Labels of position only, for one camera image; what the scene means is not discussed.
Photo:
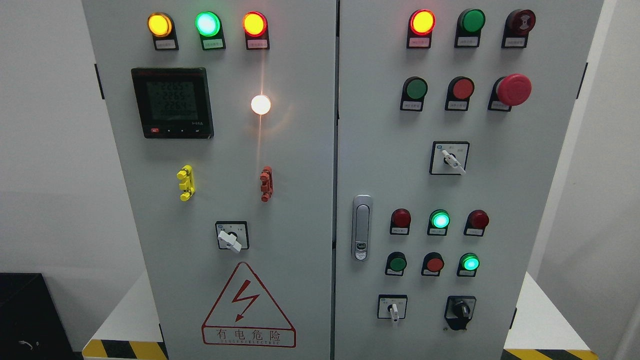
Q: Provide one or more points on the black digital power meter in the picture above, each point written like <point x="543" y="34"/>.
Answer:
<point x="173" y="102"/>

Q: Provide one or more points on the white selector switch lower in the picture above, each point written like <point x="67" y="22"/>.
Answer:
<point x="392" y="307"/>

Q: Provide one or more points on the black box lower left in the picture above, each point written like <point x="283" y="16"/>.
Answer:
<point x="30" y="328"/>

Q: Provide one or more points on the black rotary knob switch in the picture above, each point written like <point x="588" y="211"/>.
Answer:
<point x="459" y="310"/>

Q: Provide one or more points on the red-yellow lit indicator right door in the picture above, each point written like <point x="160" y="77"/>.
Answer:
<point x="420" y="28"/>

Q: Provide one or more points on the dark red indicator left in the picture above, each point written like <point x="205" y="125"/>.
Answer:
<point x="400" y="222"/>

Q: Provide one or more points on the white glowing indicator lamp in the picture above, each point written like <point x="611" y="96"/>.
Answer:
<point x="261" y="104"/>

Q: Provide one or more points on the red plastic terminal clip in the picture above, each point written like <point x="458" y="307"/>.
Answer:
<point x="267" y="183"/>

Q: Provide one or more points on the grey cabinet door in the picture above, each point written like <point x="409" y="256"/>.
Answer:
<point x="291" y="234"/>
<point x="385" y="152"/>

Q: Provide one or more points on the red push button lower row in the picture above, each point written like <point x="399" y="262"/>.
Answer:
<point x="432" y="264"/>

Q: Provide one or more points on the green lit push button lower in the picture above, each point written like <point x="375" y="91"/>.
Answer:
<point x="468" y="265"/>

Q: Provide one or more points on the red push button upper row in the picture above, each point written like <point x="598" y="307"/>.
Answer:
<point x="458" y="94"/>

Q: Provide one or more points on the orange-red lit indicator light left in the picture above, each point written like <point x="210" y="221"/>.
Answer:
<point x="256" y="31"/>

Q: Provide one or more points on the green push button lower row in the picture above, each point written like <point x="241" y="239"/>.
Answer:
<point x="396" y="264"/>

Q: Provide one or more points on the green push button upper row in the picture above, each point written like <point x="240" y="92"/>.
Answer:
<point x="413" y="94"/>

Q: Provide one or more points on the green unlit indicator top right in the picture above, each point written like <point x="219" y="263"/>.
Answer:
<point x="469" y="27"/>

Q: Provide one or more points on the grey right cabinet door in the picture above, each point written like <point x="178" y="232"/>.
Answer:
<point x="385" y="152"/>

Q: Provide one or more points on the dark red indicator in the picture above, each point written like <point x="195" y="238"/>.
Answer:
<point x="400" y="222"/>
<point x="476" y="223"/>

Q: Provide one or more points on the silver door lock handle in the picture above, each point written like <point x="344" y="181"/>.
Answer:
<point x="360" y="233"/>

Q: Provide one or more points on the red mushroom emergency stop button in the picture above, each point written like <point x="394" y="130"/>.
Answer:
<point x="509" y="91"/>

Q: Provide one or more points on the yellow plastic terminal clip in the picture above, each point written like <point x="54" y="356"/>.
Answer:
<point x="186" y="182"/>

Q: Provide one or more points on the white selector switch left door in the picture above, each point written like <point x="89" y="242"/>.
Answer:
<point x="232" y="235"/>

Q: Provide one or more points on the white selector switch upper right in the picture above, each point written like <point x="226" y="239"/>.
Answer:
<point x="449" y="157"/>

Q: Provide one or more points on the dark red indicator right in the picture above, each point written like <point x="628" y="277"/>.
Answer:
<point x="476" y="223"/>

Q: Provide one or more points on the white base platform hazard stripes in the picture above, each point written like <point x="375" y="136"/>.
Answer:
<point x="539" y="331"/>

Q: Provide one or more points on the red push button row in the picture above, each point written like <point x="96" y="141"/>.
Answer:
<point x="458" y="94"/>
<point x="432" y="264"/>

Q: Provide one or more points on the red electric hazard warning sticker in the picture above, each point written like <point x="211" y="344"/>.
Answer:
<point x="246" y="314"/>

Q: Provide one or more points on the green lit indicator middle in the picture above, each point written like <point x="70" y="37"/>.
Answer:
<point x="438" y="223"/>

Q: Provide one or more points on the grey left cabinet door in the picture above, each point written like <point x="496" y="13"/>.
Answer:
<point x="291" y="234"/>

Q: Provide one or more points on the red buzzer alarm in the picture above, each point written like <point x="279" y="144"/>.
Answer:
<point x="517" y="28"/>

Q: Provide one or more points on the yellow indicator light top left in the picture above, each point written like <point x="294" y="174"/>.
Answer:
<point x="163" y="32"/>

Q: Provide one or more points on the green lit indicator light top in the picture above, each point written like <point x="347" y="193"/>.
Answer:
<point x="210" y="31"/>

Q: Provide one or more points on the white selector switch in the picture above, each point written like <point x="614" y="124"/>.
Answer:
<point x="449" y="157"/>
<point x="392" y="307"/>

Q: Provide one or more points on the green push button row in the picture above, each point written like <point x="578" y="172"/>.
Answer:
<point x="396" y="264"/>
<point x="413" y="94"/>

